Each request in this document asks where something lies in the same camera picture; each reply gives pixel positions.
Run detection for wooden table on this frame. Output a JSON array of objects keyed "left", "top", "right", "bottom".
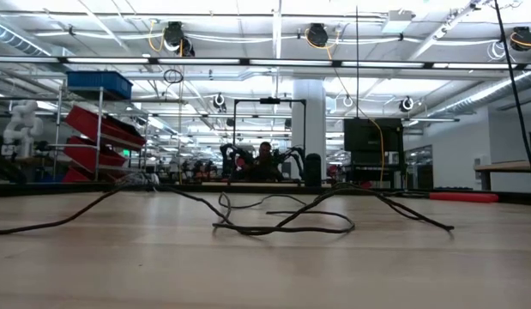
[{"left": 474, "top": 159, "right": 531, "bottom": 192}]

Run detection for thin black slanted pole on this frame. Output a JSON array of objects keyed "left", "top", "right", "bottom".
[{"left": 494, "top": 0, "right": 531, "bottom": 193}]

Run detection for thin black cord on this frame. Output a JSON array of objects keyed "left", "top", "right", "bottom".
[{"left": 0, "top": 182, "right": 456, "bottom": 237}]

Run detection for blue plastic storage bin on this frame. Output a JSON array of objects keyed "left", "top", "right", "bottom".
[{"left": 66, "top": 70, "right": 134, "bottom": 100}]

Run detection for person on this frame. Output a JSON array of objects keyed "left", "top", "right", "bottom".
[{"left": 250, "top": 141, "right": 286, "bottom": 182}]

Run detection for black equipment with hose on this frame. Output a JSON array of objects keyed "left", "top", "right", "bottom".
[{"left": 0, "top": 135, "right": 28, "bottom": 185}]

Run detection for metal shelf rack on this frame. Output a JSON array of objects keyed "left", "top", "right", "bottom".
[{"left": 50, "top": 85, "right": 151, "bottom": 185}]

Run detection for yellow hanging cable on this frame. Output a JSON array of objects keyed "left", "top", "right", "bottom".
[{"left": 305, "top": 32, "right": 385, "bottom": 185}]

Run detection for hanging black cable loop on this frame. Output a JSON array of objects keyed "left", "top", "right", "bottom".
[{"left": 163, "top": 68, "right": 184, "bottom": 85}]

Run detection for black cylinder stand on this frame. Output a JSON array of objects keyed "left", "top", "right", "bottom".
[{"left": 305, "top": 153, "right": 323, "bottom": 188}]

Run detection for black monitor cart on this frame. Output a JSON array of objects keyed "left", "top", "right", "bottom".
[{"left": 343, "top": 118, "right": 406, "bottom": 186}]

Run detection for red plastic storage bin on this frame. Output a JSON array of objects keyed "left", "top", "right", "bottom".
[
  {"left": 65, "top": 106, "right": 147, "bottom": 150},
  {"left": 63, "top": 136, "right": 128, "bottom": 173},
  {"left": 62, "top": 167, "right": 95, "bottom": 185}
]

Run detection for black background station frame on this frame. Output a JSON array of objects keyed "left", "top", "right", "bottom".
[{"left": 232, "top": 97, "right": 308, "bottom": 181}]

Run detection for black ceiling cable reel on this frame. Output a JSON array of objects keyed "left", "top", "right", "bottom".
[
  {"left": 305, "top": 23, "right": 330, "bottom": 49},
  {"left": 164, "top": 21, "right": 196, "bottom": 58},
  {"left": 510, "top": 26, "right": 531, "bottom": 52}
]

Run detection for white square column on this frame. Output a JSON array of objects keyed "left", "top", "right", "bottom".
[{"left": 292, "top": 79, "right": 328, "bottom": 181}]

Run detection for red-handled pliers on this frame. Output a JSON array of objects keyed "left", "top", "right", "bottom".
[{"left": 378, "top": 191, "right": 501, "bottom": 204}]

